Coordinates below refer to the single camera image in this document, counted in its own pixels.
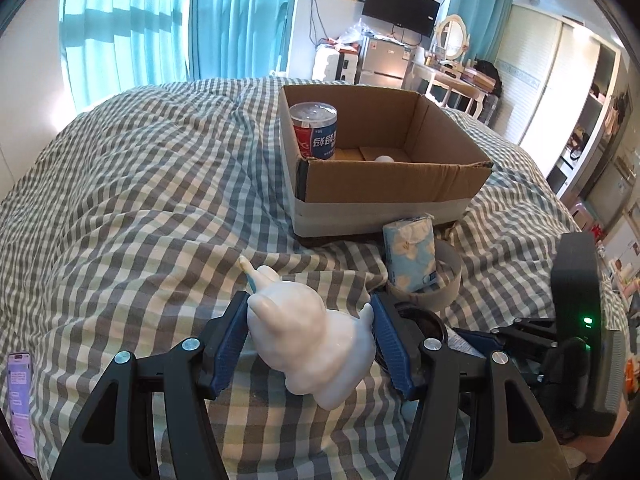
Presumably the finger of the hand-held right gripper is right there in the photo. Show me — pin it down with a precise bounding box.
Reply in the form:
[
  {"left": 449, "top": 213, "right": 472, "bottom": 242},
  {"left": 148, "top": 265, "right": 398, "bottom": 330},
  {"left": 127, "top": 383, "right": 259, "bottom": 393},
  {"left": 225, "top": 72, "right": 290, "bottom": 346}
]
[{"left": 452, "top": 317, "right": 558, "bottom": 386}]

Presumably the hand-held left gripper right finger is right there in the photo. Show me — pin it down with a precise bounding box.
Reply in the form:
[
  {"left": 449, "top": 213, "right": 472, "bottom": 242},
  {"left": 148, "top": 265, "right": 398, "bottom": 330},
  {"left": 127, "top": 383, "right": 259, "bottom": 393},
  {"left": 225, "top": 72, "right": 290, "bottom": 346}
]
[{"left": 370, "top": 291, "right": 573, "bottom": 480}]

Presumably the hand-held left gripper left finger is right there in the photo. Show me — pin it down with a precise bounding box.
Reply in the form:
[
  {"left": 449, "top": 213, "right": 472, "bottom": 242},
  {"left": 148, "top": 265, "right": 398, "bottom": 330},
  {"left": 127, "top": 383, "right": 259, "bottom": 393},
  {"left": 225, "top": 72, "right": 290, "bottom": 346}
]
[{"left": 50, "top": 291, "right": 251, "bottom": 480}]

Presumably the black tape roll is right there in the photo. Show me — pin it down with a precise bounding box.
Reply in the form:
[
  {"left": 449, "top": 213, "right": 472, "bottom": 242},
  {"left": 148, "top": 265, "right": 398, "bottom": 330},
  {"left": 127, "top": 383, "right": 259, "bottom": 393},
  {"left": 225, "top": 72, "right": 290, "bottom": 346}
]
[{"left": 395, "top": 302, "right": 446, "bottom": 361}]

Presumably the white ceramic animal figurine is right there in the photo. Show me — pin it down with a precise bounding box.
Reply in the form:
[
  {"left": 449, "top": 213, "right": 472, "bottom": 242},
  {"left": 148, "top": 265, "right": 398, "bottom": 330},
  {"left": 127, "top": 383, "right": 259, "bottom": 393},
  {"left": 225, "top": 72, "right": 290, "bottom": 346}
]
[{"left": 239, "top": 255, "right": 377, "bottom": 411}]

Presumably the grey tape roll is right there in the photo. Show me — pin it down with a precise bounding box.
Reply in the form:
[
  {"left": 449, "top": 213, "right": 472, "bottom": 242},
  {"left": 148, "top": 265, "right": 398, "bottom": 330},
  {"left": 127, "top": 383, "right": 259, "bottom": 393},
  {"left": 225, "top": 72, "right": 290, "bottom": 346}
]
[{"left": 385, "top": 240, "right": 463, "bottom": 313}]

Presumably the floral blue tissue pack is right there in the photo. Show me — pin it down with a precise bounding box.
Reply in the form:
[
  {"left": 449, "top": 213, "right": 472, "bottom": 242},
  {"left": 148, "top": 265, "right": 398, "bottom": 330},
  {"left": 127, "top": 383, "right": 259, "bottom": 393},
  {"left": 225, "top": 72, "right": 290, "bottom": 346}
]
[{"left": 382, "top": 214, "right": 440, "bottom": 293}]

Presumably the cardboard box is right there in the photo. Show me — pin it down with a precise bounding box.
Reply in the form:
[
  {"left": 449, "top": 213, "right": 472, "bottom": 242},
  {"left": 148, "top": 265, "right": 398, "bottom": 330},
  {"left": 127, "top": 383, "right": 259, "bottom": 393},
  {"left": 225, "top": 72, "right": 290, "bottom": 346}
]
[{"left": 278, "top": 84, "right": 493, "bottom": 241}]

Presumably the person's right forearm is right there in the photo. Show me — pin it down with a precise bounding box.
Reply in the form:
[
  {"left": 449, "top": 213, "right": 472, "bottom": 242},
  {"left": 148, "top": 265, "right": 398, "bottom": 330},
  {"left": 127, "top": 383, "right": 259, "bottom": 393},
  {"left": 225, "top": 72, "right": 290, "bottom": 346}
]
[{"left": 575, "top": 410, "right": 631, "bottom": 467}]

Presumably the white wardrobe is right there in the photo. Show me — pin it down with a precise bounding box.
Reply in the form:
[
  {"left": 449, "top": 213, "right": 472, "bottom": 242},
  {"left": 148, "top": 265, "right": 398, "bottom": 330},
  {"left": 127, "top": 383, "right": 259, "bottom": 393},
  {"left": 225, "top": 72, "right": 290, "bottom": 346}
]
[{"left": 500, "top": 5, "right": 626, "bottom": 201}]

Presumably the smartphone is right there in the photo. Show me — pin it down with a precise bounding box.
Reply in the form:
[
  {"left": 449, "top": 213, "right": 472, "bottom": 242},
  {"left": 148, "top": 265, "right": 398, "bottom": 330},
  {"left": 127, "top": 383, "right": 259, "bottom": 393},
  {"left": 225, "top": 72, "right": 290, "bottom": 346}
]
[{"left": 6, "top": 351, "right": 38, "bottom": 461}]

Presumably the black bag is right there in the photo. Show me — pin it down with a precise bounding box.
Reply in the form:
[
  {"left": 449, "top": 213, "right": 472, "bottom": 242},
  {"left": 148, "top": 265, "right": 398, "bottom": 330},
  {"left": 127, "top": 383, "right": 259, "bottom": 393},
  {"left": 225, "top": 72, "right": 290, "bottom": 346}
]
[{"left": 472, "top": 59, "right": 502, "bottom": 96}]

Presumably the red and blue can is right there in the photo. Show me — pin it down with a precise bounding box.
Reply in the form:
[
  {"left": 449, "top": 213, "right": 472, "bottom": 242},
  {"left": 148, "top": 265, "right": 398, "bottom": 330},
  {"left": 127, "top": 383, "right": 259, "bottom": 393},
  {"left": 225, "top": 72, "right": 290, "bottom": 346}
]
[{"left": 290, "top": 102, "right": 339, "bottom": 161}]

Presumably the white dressing table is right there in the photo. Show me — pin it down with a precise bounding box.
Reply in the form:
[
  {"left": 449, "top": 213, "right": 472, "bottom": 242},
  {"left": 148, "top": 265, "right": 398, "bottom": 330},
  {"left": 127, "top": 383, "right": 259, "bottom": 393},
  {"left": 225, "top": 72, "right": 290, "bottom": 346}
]
[{"left": 412, "top": 62, "right": 488, "bottom": 118}]

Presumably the white oval mirror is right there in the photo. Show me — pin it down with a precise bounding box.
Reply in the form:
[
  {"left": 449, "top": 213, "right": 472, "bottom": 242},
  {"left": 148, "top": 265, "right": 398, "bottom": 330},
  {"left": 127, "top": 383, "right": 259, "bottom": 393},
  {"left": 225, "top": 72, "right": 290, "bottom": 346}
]
[{"left": 434, "top": 14, "right": 471, "bottom": 61}]

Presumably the narrow teal curtain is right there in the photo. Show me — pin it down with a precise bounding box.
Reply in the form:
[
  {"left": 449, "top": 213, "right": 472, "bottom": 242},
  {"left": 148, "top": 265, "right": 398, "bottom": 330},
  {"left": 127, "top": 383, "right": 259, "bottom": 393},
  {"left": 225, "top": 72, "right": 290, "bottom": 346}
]
[{"left": 452, "top": 0, "right": 518, "bottom": 66}]

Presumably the silver mini fridge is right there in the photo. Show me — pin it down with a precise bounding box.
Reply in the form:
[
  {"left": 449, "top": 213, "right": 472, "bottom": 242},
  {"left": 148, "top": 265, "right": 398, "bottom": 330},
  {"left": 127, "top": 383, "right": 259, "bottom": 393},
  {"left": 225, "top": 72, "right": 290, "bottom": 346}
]
[{"left": 357, "top": 35, "right": 413, "bottom": 88}]

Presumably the white suitcase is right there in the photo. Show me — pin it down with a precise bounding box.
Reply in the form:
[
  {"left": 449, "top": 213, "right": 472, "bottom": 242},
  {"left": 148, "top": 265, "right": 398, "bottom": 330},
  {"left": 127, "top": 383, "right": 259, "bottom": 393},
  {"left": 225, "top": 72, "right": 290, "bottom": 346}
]
[{"left": 312, "top": 45, "right": 361, "bottom": 83}]

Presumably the clear plastic bag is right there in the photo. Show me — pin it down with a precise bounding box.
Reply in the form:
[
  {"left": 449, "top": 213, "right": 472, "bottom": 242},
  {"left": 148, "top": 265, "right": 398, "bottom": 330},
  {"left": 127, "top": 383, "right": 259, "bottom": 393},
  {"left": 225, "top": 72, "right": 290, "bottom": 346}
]
[{"left": 340, "top": 22, "right": 376, "bottom": 46}]

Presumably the wide teal curtain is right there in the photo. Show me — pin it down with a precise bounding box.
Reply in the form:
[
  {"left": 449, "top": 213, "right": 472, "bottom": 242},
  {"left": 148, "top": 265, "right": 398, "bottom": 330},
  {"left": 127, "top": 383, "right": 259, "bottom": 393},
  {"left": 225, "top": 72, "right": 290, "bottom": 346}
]
[{"left": 59, "top": 0, "right": 196, "bottom": 113}]

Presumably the black wall television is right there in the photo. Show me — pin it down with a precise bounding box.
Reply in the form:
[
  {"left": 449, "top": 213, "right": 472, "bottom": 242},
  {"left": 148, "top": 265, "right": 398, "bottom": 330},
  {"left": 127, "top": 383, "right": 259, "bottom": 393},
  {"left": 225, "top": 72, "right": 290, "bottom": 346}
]
[{"left": 361, "top": 0, "right": 441, "bottom": 38}]

